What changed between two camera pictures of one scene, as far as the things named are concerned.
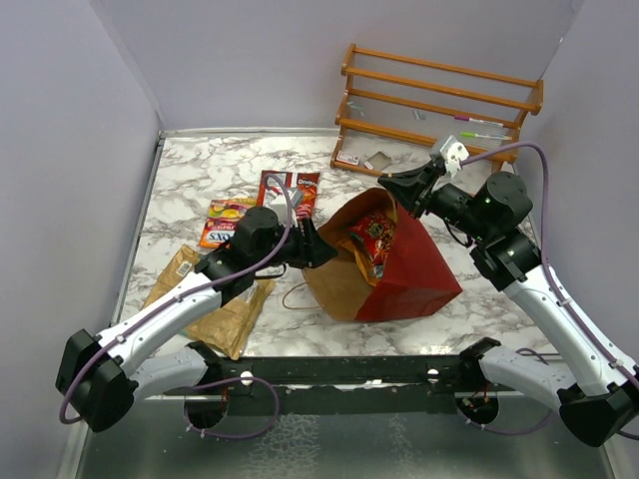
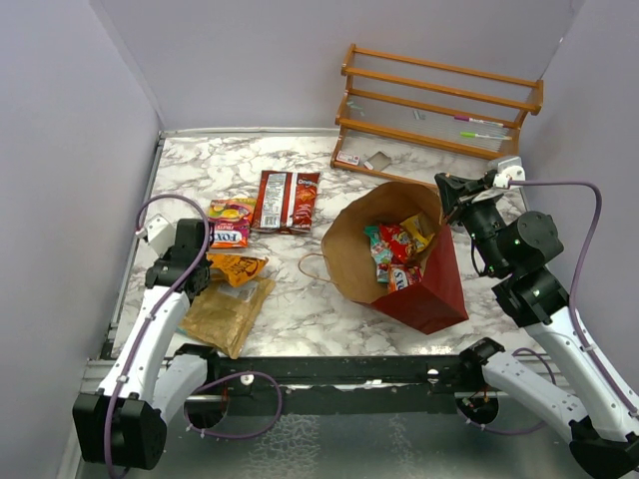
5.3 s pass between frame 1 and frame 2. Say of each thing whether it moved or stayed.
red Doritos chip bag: stayed
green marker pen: stayed
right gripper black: moved
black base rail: stayed
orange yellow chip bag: moved
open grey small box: stayed
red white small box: stayed
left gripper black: moved
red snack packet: moved
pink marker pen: stayed
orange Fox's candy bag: stayed
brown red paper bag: moved
